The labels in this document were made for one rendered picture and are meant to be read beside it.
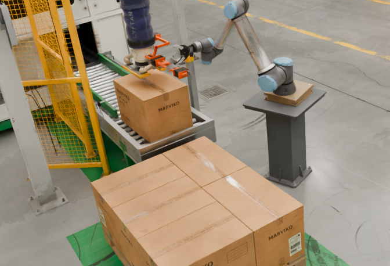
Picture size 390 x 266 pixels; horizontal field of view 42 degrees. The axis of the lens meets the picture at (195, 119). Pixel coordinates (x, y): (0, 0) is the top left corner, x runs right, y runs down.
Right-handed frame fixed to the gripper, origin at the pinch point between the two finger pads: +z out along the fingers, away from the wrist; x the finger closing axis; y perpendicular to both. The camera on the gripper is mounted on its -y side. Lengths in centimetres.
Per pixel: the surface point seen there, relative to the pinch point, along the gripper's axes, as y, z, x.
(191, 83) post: 41, -34, -48
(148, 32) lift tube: 16.3, 10.8, 18.4
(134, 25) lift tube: 18.6, 20.9, 26.3
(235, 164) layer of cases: -74, 1, -66
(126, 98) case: 30, 35, -35
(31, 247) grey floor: 11, 145, -120
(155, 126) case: -5, 29, -50
